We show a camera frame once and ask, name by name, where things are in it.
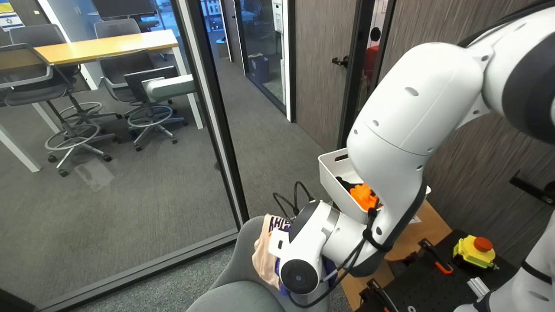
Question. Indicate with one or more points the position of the orange cloth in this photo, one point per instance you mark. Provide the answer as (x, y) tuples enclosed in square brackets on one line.
[(365, 197)]

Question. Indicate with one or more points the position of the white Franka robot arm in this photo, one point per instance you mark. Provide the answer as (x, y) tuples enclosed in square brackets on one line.
[(417, 115)]

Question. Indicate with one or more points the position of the white plastic basket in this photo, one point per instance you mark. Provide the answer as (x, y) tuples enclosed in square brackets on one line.
[(339, 185)]

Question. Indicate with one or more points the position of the black cloth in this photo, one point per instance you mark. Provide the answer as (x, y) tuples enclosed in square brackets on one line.
[(344, 185)]

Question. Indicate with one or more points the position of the peach printed cloth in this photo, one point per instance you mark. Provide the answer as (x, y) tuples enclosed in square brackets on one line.
[(266, 254)]

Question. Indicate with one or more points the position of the person in red shirt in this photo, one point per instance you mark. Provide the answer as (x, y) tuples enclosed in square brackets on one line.
[(373, 58)]

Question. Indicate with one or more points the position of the grey upholstered chair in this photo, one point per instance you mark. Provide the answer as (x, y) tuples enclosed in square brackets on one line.
[(236, 289)]

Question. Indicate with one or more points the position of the grey office stool chair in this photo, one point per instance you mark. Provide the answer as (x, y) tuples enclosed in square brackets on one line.
[(40, 93), (144, 87)]

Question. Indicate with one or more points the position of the brown cardboard box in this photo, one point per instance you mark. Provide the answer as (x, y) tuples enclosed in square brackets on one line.
[(427, 226)]

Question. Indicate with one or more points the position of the black perforated mounting board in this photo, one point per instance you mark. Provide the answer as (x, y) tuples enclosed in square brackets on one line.
[(427, 289)]

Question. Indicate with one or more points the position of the wooden top office table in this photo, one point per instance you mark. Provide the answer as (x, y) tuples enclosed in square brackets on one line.
[(104, 49)]

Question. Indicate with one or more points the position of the yellow emergency stop button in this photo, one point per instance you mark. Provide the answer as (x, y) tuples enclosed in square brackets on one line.
[(472, 252)]

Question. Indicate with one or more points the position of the aluminium extrusion piece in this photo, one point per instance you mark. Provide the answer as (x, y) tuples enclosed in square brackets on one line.
[(479, 289)]

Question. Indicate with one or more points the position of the black glass wall frame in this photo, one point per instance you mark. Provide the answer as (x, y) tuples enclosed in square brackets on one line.
[(214, 115)]

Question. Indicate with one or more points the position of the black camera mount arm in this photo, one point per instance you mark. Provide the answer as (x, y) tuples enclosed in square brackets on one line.
[(529, 186)]

